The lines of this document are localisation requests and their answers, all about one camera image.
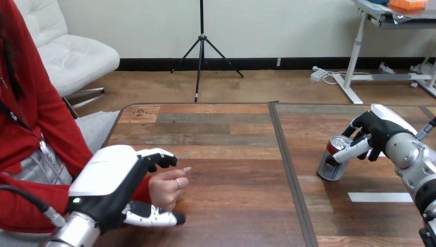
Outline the white desk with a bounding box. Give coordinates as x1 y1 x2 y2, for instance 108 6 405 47
331 0 436 104

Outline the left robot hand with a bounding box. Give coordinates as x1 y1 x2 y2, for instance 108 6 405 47
65 145 186 235

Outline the person's forearm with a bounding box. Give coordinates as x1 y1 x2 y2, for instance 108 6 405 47
0 172 153 235

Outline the tangle of cables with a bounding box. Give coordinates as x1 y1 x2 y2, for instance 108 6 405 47
312 65 373 85

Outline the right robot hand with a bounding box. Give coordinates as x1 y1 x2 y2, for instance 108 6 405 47
324 103 417 167

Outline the white cushioned chair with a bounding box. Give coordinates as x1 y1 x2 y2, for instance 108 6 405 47
13 0 120 119

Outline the black cable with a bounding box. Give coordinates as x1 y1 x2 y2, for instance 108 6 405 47
414 117 436 141
0 184 67 229

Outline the person's hand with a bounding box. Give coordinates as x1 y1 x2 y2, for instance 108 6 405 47
148 166 193 212

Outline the white power strip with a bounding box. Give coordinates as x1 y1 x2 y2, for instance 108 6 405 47
310 67 329 82

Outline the red and white drink can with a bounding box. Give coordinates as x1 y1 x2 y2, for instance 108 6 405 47
317 135 354 181

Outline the black tripod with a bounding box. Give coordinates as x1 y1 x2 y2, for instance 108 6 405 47
170 0 245 103

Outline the person's body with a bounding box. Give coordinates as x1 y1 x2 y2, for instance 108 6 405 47
0 0 120 247

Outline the orange thing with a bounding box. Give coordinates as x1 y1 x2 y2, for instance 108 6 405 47
388 0 429 10

